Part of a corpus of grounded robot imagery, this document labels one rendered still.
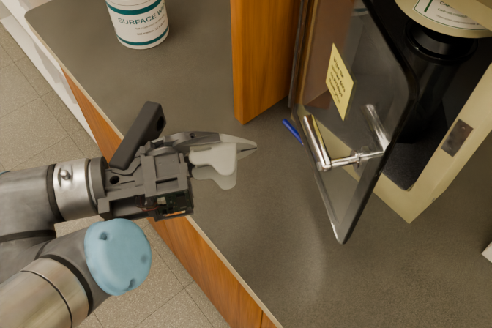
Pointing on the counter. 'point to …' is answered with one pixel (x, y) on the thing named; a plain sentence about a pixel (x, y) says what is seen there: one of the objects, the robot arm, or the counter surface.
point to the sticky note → (339, 82)
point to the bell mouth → (434, 11)
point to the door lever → (324, 164)
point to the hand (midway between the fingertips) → (246, 143)
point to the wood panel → (263, 31)
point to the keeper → (456, 138)
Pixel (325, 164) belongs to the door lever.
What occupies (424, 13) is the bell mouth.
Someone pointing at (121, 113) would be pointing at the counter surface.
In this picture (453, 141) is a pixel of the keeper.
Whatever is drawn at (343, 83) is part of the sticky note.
